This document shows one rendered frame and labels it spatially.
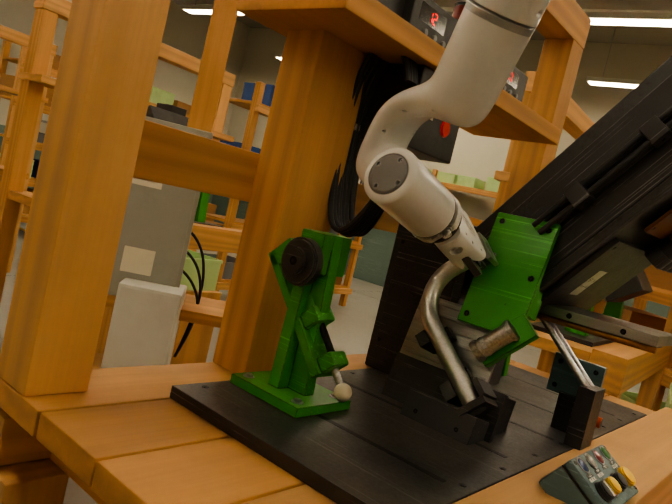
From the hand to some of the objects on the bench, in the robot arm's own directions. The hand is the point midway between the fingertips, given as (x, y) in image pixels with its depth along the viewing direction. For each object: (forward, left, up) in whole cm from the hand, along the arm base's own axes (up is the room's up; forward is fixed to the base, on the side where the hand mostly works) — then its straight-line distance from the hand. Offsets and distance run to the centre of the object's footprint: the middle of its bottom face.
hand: (474, 253), depth 109 cm
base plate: (+4, -12, -32) cm, 34 cm away
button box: (-27, +3, -34) cm, 44 cm away
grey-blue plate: (-10, -23, -31) cm, 40 cm away
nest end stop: (-8, +5, -27) cm, 29 cm away
